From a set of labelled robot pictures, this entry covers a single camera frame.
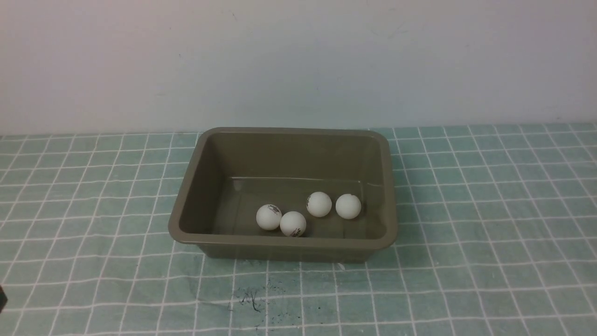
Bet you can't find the green checkered tablecloth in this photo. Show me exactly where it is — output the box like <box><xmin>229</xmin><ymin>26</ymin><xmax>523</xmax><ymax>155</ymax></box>
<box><xmin>0</xmin><ymin>123</ymin><xmax>597</xmax><ymax>336</ymax></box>

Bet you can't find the black robot arm left side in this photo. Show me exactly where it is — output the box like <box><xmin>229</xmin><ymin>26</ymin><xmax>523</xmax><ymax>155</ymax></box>
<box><xmin>0</xmin><ymin>286</ymin><xmax>8</xmax><ymax>312</ymax></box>

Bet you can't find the olive green plastic bin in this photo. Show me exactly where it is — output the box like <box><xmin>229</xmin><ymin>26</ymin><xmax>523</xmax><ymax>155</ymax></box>
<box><xmin>168</xmin><ymin>127</ymin><xmax>399</xmax><ymax>263</ymax></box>

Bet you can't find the white printed ping-pong ball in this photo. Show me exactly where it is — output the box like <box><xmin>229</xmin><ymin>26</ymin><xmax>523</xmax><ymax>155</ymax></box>
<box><xmin>306</xmin><ymin>191</ymin><xmax>333</xmax><ymax>218</ymax></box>

